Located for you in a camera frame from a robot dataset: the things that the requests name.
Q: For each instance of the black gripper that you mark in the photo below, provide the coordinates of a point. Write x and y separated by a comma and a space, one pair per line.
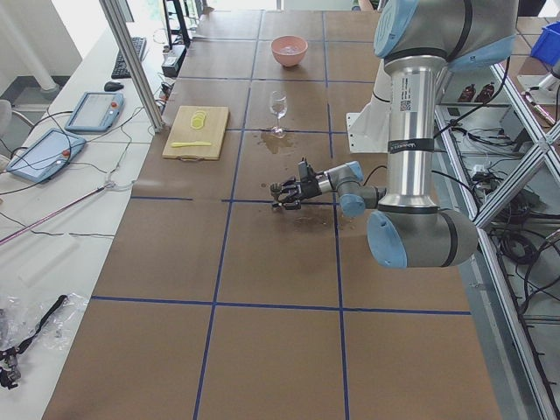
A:
311, 188

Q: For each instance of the clear plastic bag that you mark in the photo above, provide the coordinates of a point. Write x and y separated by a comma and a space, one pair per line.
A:
50, 322

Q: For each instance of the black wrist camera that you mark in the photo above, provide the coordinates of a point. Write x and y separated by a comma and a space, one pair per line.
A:
305, 172

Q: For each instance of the blue teach pendant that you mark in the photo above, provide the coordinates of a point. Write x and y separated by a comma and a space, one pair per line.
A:
47, 156
96, 112

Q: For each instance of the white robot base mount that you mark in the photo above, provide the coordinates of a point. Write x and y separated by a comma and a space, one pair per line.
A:
368, 131

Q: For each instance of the pink plastic bowl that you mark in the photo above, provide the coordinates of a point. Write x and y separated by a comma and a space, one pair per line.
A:
289, 40

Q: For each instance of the black computer mouse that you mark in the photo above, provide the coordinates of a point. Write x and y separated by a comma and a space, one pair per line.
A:
113, 86

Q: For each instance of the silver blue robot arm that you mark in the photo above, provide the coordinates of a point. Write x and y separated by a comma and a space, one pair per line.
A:
416, 40

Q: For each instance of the reacher grabber stick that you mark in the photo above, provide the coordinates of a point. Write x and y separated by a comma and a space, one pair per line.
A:
107, 186

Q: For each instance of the blue storage bin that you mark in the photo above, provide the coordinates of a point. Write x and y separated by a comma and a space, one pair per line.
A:
546, 48

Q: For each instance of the clear wine glass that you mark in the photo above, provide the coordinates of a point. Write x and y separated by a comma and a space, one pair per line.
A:
278, 107

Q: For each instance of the blue teach pendant far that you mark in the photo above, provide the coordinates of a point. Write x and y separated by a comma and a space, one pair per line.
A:
96, 112

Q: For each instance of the yellow plastic knife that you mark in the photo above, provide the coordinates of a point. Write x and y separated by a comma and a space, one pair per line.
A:
191, 144

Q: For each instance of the clear ice cubes pile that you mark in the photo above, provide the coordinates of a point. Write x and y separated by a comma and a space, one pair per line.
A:
289, 50

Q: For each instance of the blue teach pendant near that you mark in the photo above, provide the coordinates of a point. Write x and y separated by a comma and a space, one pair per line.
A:
47, 156

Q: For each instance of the black power adapter box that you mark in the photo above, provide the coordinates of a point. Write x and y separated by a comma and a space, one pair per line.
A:
173, 61

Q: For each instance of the bamboo cutting board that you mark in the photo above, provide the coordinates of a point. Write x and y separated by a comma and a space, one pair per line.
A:
214, 131

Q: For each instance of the aluminium frame post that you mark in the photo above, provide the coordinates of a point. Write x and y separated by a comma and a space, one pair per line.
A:
118, 26

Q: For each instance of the steel double jigger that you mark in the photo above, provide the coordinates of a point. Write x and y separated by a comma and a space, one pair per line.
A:
276, 190

